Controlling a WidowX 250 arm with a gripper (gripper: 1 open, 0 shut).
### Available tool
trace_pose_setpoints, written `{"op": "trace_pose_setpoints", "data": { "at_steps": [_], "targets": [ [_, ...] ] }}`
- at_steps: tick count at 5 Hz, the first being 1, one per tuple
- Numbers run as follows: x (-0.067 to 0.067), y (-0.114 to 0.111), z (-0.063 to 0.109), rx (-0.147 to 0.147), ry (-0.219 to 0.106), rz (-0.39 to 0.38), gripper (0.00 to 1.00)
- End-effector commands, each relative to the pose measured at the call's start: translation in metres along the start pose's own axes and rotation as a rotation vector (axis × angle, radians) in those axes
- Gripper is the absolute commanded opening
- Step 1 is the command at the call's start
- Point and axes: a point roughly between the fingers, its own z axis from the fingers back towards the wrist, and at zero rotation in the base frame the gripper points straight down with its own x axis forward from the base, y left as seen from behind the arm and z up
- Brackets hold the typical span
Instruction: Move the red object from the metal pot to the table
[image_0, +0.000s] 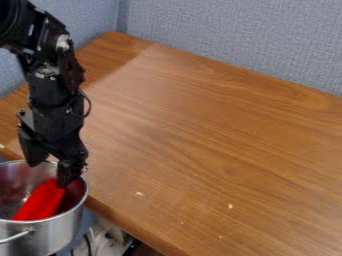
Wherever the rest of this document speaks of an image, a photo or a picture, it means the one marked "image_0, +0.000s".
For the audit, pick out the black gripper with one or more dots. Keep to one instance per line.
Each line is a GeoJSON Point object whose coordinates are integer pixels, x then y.
{"type": "Point", "coordinates": [48, 132]}

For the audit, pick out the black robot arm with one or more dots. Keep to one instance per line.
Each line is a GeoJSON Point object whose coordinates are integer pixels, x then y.
{"type": "Point", "coordinates": [36, 37]}

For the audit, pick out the red object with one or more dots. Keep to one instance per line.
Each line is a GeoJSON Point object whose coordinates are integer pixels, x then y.
{"type": "Point", "coordinates": [43, 202]}

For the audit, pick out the metal pot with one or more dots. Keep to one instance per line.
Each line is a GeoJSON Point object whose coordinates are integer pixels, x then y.
{"type": "Point", "coordinates": [36, 237]}

